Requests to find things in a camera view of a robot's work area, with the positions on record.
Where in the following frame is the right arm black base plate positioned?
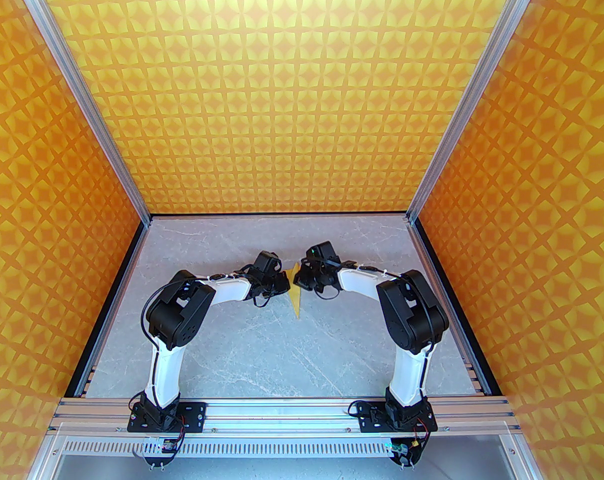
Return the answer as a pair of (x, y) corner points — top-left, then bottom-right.
(357, 400), (439, 434)

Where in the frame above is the slotted cable duct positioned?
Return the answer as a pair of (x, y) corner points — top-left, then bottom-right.
(62, 437), (513, 459)

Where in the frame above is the small circuit board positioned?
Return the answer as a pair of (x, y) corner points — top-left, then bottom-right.
(141, 437), (179, 469)
(389, 438), (423, 468)

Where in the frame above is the aluminium frame post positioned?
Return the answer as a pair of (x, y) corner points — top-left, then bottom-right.
(8, 0), (151, 227)
(406, 0), (547, 225)

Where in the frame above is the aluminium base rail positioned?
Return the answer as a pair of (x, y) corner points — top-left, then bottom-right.
(49, 397), (520, 436)

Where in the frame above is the yellow paper sheet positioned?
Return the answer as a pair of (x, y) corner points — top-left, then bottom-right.
(286, 262), (305, 320)

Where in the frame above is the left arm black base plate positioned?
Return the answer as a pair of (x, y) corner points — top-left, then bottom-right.
(127, 400), (207, 433)

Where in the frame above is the aluminium table side rail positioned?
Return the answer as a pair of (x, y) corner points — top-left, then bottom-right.
(62, 220), (153, 399)
(407, 220), (494, 398)

